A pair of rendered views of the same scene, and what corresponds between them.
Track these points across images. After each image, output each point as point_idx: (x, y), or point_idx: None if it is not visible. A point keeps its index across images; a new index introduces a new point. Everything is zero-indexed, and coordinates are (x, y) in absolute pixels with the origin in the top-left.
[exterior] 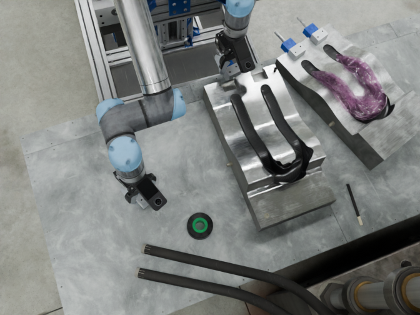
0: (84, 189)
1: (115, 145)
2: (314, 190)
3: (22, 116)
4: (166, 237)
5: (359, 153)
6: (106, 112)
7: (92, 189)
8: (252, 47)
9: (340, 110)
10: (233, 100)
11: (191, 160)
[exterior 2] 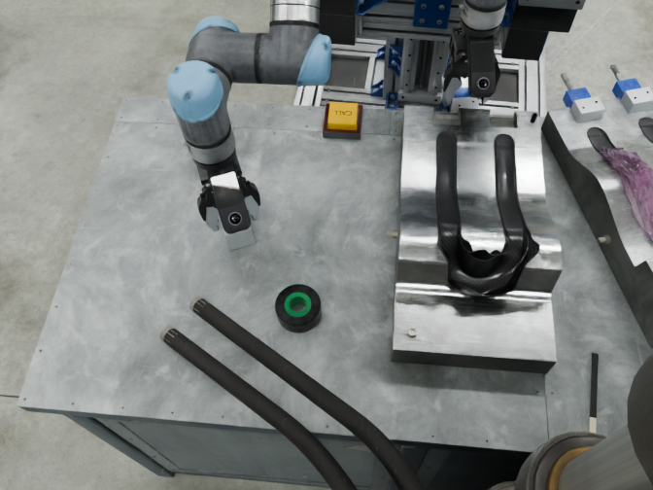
0: (163, 192)
1: (183, 67)
2: (520, 330)
3: None
4: (240, 304)
5: (638, 307)
6: (202, 30)
7: (175, 194)
8: None
9: (627, 218)
10: (441, 140)
11: (338, 212)
